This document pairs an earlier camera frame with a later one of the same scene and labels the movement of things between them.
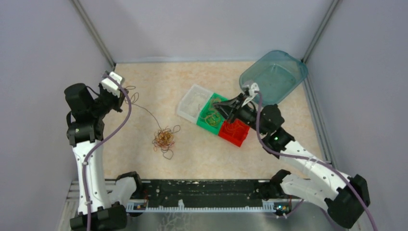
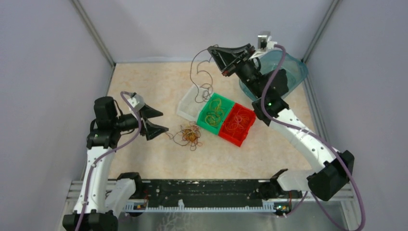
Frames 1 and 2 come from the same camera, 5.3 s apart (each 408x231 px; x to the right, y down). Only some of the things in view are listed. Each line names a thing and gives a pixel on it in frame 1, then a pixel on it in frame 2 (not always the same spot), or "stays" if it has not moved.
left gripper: [118, 101] -> [151, 130]
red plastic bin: [235, 132] stays
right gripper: [233, 105] -> [226, 57]
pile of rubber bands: [163, 138] -> [190, 134]
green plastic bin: [211, 119] stays
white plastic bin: [192, 102] stays
